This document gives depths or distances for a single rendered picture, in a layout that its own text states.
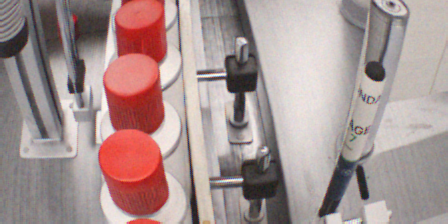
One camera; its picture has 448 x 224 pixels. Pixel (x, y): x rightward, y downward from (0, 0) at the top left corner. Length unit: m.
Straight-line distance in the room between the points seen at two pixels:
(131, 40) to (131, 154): 0.09
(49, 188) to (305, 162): 0.28
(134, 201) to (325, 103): 0.33
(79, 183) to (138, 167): 0.31
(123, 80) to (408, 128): 0.35
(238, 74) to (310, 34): 0.14
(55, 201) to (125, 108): 0.29
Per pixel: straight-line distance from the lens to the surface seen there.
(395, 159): 0.52
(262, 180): 0.43
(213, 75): 0.52
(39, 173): 0.57
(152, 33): 0.31
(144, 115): 0.28
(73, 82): 0.49
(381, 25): 0.38
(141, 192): 0.24
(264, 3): 0.65
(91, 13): 0.75
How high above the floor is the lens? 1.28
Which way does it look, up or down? 48 degrees down
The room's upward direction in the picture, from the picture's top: 1 degrees clockwise
